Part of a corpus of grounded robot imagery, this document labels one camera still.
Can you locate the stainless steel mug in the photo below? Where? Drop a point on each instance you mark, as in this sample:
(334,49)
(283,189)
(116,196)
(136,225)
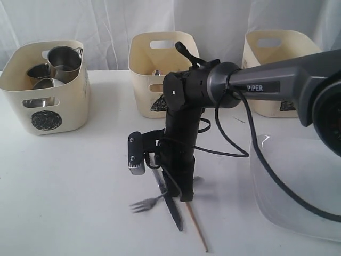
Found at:
(64,63)
(38,72)

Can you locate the white square plate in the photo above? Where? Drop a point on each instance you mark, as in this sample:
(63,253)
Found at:
(311,171)

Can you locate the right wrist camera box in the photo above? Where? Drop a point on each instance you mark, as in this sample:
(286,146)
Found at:
(136,154)

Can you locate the brown wooden chopstick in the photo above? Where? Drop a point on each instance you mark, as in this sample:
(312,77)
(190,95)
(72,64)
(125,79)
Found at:
(194,219)

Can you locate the cream bin with black triangle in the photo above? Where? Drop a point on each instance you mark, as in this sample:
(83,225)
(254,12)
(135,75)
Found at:
(156,51)

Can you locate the stainless steel fork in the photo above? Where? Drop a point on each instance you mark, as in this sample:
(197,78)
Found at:
(146,204)

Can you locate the cream bin with black square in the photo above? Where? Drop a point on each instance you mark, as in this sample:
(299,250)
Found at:
(268,46)

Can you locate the stainless steel knife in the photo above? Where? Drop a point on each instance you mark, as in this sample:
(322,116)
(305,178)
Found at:
(172,207)

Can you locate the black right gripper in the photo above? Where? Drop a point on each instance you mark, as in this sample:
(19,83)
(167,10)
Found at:
(174,150)

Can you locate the white curtain backdrop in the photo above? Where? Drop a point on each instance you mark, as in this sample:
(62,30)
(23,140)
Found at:
(106,28)

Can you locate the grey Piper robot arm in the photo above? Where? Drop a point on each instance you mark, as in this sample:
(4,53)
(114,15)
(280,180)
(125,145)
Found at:
(311,83)

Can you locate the cream bin with black circle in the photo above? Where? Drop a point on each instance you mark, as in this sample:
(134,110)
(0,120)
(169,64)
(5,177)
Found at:
(45,111)

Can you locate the white ceramic bowl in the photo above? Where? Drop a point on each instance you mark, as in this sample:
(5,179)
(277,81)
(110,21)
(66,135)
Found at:
(57,83)

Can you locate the stainless steel bowl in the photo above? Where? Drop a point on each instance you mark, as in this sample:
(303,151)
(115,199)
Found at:
(44,83)

